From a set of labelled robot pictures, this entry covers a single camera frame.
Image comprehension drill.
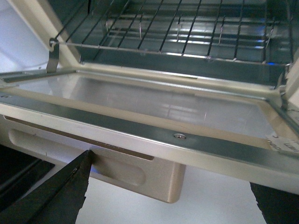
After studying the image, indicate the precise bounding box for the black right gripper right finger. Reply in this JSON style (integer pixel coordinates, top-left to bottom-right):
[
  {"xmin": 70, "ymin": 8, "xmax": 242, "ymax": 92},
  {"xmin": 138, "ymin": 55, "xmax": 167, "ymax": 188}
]
[{"xmin": 250, "ymin": 183, "xmax": 299, "ymax": 224}]

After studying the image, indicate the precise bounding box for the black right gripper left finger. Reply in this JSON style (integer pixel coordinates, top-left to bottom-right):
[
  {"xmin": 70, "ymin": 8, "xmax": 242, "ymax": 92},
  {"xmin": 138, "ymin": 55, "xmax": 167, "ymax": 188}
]
[{"xmin": 0, "ymin": 150, "xmax": 93, "ymax": 224}]

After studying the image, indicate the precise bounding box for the glass oven door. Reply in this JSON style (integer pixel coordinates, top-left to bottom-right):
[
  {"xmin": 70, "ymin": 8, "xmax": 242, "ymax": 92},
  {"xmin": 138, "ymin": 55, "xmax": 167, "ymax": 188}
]
[{"xmin": 0, "ymin": 70, "xmax": 299, "ymax": 194}]

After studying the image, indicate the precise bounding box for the silver oven door handle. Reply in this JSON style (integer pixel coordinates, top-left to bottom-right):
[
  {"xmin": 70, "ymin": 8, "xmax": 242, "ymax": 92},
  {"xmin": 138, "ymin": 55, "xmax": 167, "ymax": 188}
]
[{"xmin": 0, "ymin": 115, "xmax": 186, "ymax": 203}]

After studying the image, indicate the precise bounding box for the cream toaster oven body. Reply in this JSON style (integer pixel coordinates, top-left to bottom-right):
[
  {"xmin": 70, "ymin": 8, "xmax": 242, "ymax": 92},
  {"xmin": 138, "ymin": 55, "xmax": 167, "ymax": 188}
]
[{"xmin": 8, "ymin": 0, "xmax": 299, "ymax": 100}]

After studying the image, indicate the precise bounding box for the white door sticker label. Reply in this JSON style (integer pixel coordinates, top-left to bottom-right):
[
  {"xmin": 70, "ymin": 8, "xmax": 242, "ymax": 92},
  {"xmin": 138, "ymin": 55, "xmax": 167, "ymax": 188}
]
[{"xmin": 266, "ymin": 135, "xmax": 299, "ymax": 155}]

